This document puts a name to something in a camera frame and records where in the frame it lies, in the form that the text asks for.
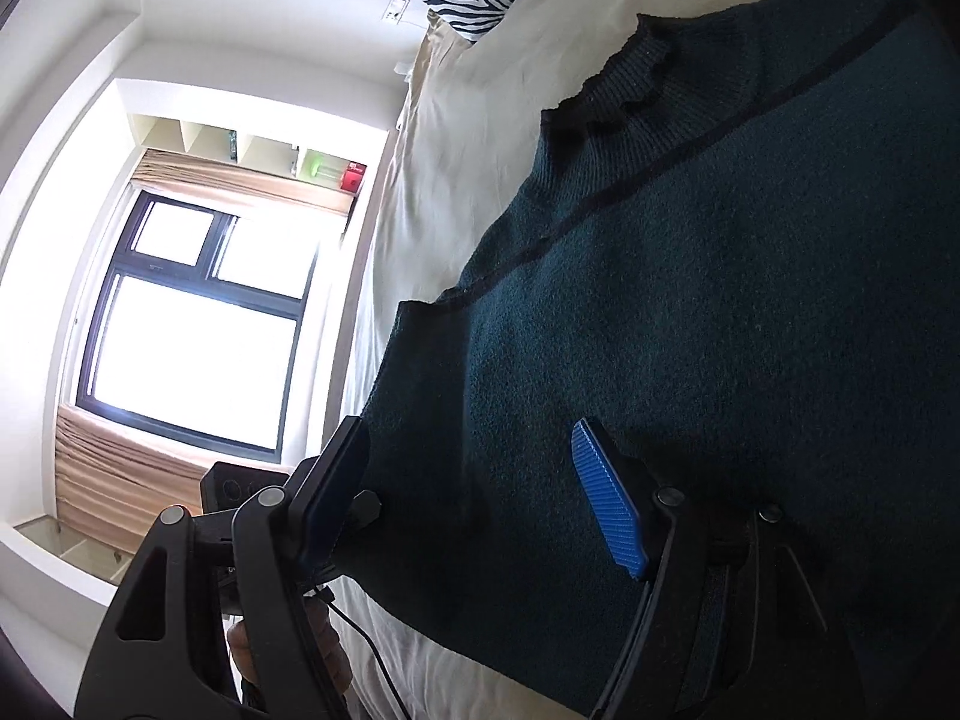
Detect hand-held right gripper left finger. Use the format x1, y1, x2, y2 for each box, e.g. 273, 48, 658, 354
73, 414, 371, 720

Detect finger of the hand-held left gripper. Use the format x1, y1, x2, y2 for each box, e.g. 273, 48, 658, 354
351, 490, 385, 537

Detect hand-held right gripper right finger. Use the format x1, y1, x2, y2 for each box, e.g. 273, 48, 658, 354
570, 416, 860, 720

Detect dark green knit sweater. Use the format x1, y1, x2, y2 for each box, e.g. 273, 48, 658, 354
334, 0, 960, 720

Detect person's left hand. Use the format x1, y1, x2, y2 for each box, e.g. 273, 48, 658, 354
225, 592, 353, 698

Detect beige curtain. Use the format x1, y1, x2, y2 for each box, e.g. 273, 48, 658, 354
56, 405, 293, 548
131, 150, 353, 215

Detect black framed window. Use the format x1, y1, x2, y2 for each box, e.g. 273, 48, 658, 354
75, 191, 338, 466

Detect white cubby shelf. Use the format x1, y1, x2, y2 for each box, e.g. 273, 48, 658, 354
11, 516, 137, 587
127, 112, 372, 200

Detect bed with beige sheet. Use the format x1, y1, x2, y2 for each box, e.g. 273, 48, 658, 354
334, 0, 893, 720

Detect black cable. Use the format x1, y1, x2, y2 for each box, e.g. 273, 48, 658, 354
319, 589, 410, 720

